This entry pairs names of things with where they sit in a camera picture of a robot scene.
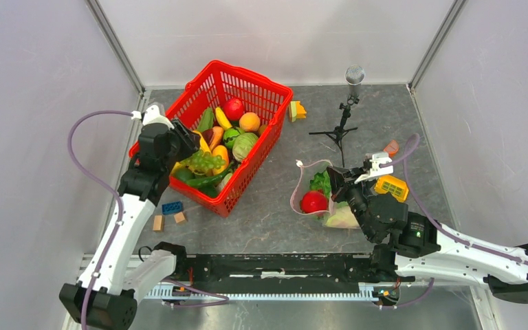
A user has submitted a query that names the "small red apple toy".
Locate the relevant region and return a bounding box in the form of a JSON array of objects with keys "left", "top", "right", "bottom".
[{"left": 300, "top": 190, "right": 329, "bottom": 214}]

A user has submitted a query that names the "round green cabbage toy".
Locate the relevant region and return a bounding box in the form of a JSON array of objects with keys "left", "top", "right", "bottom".
[{"left": 232, "top": 133, "right": 259, "bottom": 162}]

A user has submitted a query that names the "blue toy brick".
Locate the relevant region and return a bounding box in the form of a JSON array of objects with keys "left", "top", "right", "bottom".
[{"left": 161, "top": 201, "right": 183, "bottom": 215}]

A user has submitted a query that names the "red plastic basket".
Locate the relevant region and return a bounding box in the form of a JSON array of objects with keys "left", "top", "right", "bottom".
[{"left": 129, "top": 60, "right": 294, "bottom": 219}]

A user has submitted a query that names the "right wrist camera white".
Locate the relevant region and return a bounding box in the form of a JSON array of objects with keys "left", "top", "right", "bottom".
[{"left": 354, "top": 151, "right": 394, "bottom": 184}]

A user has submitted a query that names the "orange sweet potato toy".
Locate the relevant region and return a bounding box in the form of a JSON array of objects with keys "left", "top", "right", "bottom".
[{"left": 205, "top": 126, "right": 225, "bottom": 151}]

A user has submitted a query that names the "orange waffle toy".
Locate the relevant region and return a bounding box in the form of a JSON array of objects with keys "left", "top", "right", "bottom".
[{"left": 374, "top": 175, "right": 410, "bottom": 203}]

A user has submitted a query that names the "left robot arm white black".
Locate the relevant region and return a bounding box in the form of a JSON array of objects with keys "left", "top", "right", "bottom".
[{"left": 59, "top": 118, "right": 201, "bottom": 329}]

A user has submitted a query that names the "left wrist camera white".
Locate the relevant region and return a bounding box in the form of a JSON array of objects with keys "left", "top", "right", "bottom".
[{"left": 131, "top": 104, "right": 175, "bottom": 130}]

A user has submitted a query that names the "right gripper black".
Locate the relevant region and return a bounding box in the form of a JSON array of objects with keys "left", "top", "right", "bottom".
[{"left": 325, "top": 165, "right": 375, "bottom": 241}]

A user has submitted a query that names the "green grapes toy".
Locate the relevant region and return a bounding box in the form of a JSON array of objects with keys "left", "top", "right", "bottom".
[{"left": 180, "top": 151, "right": 217, "bottom": 176}]

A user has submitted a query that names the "orange slice toy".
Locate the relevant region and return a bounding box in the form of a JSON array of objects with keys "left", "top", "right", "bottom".
[{"left": 383, "top": 140, "right": 399, "bottom": 157}]

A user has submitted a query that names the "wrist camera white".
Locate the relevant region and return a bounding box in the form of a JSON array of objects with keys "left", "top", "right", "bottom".
[
  {"left": 354, "top": 151, "right": 394, "bottom": 184},
  {"left": 131, "top": 104, "right": 175, "bottom": 130}
]

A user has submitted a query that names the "orange peach toy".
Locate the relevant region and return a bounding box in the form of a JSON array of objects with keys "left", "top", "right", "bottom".
[{"left": 239, "top": 112, "right": 261, "bottom": 132}]

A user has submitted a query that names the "microphone on black tripod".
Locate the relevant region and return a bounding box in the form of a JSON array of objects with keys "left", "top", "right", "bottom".
[{"left": 309, "top": 65, "right": 365, "bottom": 165}]

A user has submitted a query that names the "green cucumber toy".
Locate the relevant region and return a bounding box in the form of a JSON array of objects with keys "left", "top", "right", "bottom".
[{"left": 197, "top": 107, "right": 215, "bottom": 133}]

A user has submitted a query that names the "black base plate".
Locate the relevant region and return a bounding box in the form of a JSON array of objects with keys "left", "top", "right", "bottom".
[{"left": 163, "top": 253, "right": 399, "bottom": 294}]

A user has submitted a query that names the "clear zip top bag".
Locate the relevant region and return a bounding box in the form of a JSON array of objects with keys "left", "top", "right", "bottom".
[{"left": 289, "top": 159, "right": 360, "bottom": 230}]

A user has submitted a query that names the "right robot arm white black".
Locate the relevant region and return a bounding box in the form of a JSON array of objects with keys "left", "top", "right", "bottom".
[{"left": 327, "top": 166, "right": 528, "bottom": 304}]

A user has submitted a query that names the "yellow mango toy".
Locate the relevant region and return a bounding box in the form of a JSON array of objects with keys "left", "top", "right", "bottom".
[{"left": 212, "top": 144, "right": 230, "bottom": 175}]

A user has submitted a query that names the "napa cabbage toy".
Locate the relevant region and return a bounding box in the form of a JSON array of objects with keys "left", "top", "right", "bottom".
[{"left": 309, "top": 170, "right": 360, "bottom": 230}]

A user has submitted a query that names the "wooden block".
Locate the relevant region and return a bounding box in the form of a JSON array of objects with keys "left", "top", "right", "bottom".
[
  {"left": 152, "top": 214, "right": 165, "bottom": 232},
  {"left": 173, "top": 212, "right": 187, "bottom": 225}
]

